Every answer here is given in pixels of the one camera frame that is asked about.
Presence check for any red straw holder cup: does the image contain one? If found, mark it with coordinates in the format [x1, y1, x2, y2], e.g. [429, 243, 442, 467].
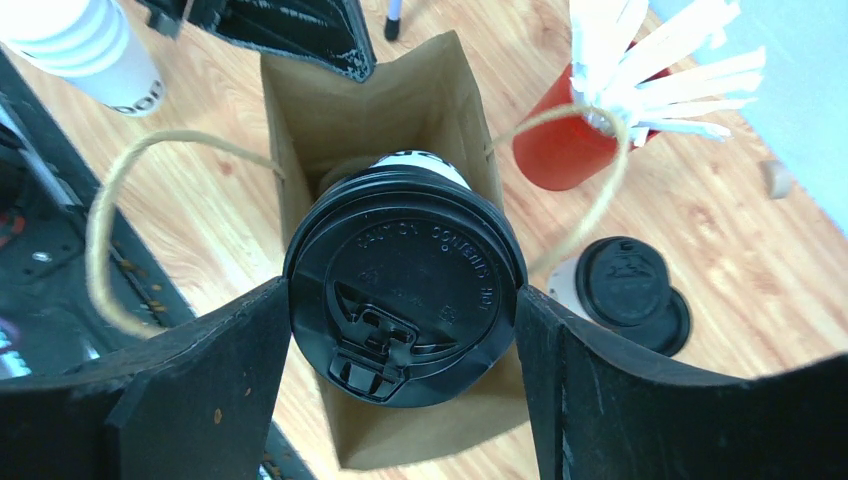
[512, 117, 616, 191]

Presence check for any white paper coffee cup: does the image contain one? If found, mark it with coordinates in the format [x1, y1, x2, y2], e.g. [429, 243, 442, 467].
[371, 150, 471, 190]

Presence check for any cardboard cup carrier tray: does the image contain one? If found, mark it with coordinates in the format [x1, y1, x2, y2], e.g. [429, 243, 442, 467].
[316, 156, 379, 197]

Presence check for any silver camera tripod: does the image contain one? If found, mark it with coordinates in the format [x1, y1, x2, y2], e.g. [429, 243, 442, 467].
[384, 0, 403, 42]

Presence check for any stack of white cups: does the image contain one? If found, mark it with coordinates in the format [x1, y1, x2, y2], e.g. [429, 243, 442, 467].
[1, 0, 166, 117]

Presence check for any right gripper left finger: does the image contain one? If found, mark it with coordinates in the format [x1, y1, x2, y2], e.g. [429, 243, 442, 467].
[1, 278, 291, 479]

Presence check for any white wrapped straws bundle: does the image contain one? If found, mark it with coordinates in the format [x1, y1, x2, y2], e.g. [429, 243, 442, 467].
[569, 0, 767, 147]

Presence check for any black coffee cup lid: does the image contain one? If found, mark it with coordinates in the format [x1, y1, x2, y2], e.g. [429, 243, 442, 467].
[283, 166, 528, 408]

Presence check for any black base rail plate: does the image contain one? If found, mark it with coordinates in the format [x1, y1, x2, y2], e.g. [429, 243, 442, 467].
[1, 56, 310, 479]

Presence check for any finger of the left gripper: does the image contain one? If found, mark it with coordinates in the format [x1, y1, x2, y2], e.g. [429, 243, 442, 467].
[138, 0, 376, 83]

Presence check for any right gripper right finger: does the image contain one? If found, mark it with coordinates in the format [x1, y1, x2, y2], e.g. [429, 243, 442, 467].
[515, 286, 847, 479]

